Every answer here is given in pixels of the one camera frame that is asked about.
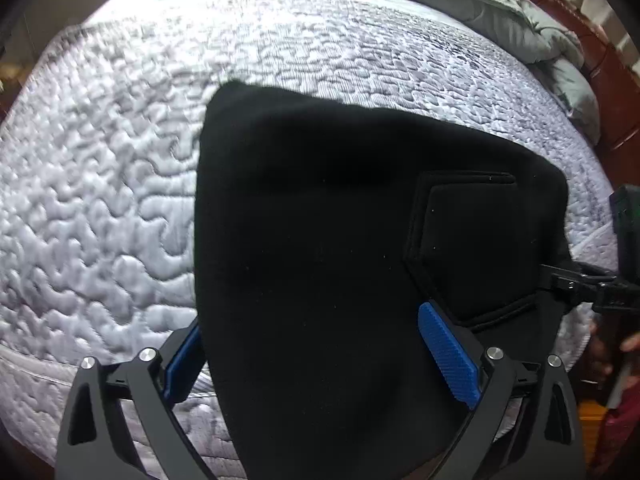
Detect grey quilted mattress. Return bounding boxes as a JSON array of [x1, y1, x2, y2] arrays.
[[1, 0, 617, 463]]

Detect grey-green duvet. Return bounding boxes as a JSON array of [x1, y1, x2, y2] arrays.
[[411, 0, 601, 145]]

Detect person's right hand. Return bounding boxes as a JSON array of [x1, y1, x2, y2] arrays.
[[580, 322, 640, 389]]

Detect black pants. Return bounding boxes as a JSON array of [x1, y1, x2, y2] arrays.
[[194, 81, 572, 479]]

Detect dark wooden headboard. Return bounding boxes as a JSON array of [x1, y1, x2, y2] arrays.
[[532, 0, 639, 188]]

